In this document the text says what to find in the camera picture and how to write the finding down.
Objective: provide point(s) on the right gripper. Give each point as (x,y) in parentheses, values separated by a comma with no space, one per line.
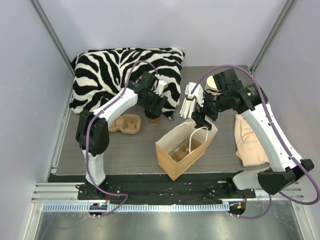
(200,116)

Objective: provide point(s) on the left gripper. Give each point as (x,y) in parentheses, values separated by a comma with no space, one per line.
(155,107)

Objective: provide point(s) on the black lid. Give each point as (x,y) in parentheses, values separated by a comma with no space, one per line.
(151,116)

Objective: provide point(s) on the single paper cup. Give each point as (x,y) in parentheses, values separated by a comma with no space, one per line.
(154,121)

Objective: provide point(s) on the cardboard cup carrier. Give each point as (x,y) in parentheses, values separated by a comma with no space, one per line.
(127,124)
(184,149)

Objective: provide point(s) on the brown paper bag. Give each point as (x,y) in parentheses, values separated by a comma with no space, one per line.
(171,140)

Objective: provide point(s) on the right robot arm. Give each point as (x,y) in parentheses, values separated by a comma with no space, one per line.
(286,165)

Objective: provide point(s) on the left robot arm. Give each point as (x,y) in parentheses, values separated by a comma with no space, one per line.
(92,132)

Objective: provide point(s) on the white wrapped straw middle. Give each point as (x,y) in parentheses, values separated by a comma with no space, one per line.
(192,104)

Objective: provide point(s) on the white wrapped straw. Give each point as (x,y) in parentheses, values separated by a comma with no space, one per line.
(184,110)
(192,104)
(192,89)

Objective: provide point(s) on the white wrapped straw left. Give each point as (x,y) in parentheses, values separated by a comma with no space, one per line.
(184,110)

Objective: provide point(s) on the white wrapped straw right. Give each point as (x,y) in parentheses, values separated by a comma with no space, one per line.
(192,89)

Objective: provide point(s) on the stack of paper cups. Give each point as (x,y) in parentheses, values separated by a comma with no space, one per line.
(211,86)

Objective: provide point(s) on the zebra print pillow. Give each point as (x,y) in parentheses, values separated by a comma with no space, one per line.
(100,74)

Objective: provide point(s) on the beige cloth bag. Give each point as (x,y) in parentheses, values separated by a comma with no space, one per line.
(249,149)

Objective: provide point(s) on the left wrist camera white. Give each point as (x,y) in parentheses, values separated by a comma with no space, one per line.
(159,85)

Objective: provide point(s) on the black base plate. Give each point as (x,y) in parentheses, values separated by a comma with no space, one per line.
(160,189)

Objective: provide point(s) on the aluminium rail frame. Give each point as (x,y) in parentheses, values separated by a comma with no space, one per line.
(58,214)

